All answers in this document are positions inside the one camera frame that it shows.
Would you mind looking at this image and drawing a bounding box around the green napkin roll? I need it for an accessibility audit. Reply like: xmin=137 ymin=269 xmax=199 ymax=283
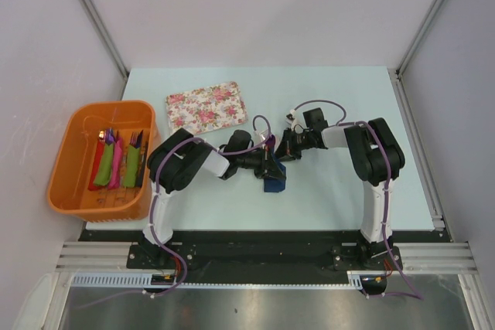
xmin=93 ymin=144 xmax=114 ymax=186
xmin=122 ymin=145 xmax=140 ymax=188

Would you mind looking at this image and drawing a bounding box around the purple metal spoon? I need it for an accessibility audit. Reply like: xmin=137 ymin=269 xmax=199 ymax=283
xmin=265 ymin=134 xmax=276 ymax=150

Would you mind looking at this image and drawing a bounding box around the white slotted cable duct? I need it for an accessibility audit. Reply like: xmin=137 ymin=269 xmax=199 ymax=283
xmin=72 ymin=273 xmax=152 ymax=287

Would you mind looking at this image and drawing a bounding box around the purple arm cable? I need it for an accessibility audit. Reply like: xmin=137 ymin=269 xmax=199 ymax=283
xmin=292 ymin=100 xmax=425 ymax=302
xmin=77 ymin=115 xmax=271 ymax=308

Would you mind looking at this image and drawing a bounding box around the floral rectangular tray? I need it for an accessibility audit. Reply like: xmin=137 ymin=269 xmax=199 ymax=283
xmin=166 ymin=81 xmax=248 ymax=134

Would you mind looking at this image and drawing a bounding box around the pink napkin roll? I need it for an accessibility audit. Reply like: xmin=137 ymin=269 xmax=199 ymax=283
xmin=108 ymin=138 xmax=123 ymax=189

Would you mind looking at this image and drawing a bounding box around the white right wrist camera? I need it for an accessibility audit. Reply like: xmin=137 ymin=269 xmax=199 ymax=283
xmin=285 ymin=109 xmax=300 ymax=129

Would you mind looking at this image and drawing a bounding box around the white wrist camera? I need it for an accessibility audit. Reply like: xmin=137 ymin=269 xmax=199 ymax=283
xmin=254 ymin=129 xmax=271 ymax=148
xmin=285 ymin=109 xmax=300 ymax=129

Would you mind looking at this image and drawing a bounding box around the dark blue paper napkin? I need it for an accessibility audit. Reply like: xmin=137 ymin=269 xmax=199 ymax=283
xmin=264 ymin=149 xmax=286 ymax=193

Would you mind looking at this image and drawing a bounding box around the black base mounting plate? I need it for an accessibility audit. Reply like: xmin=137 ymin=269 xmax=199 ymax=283
xmin=79 ymin=230 xmax=402 ymax=294

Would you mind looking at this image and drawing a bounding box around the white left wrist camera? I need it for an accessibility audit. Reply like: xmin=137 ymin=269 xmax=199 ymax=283
xmin=254 ymin=129 xmax=271 ymax=148

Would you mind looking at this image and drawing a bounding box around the aluminium frame rail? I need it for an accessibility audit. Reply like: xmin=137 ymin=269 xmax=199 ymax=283
xmin=56 ymin=242 xmax=131 ymax=272

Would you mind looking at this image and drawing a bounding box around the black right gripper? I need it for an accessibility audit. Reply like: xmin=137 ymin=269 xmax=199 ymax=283
xmin=273 ymin=128 xmax=313 ymax=163

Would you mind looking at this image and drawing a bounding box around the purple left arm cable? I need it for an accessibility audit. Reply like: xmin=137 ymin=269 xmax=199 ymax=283
xmin=77 ymin=115 xmax=271 ymax=308

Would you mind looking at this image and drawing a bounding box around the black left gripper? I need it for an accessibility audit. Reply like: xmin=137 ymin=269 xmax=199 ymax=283
xmin=236 ymin=146 xmax=286 ymax=181

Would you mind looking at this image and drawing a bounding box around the orange plastic basket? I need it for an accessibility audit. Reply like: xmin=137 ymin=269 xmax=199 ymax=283
xmin=47 ymin=100 xmax=161 ymax=222

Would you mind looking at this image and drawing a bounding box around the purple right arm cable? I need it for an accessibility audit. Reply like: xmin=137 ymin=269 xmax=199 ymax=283
xmin=292 ymin=100 xmax=425 ymax=302

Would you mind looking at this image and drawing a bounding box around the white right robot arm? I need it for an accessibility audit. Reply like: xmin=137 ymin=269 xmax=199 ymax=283
xmin=275 ymin=108 xmax=405 ymax=269

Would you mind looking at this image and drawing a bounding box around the red napkin roll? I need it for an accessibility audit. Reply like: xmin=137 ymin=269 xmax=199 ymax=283
xmin=87 ymin=141 xmax=104 ymax=191

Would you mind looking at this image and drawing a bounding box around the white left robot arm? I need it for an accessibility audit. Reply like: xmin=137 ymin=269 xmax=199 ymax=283
xmin=143 ymin=128 xmax=286 ymax=268

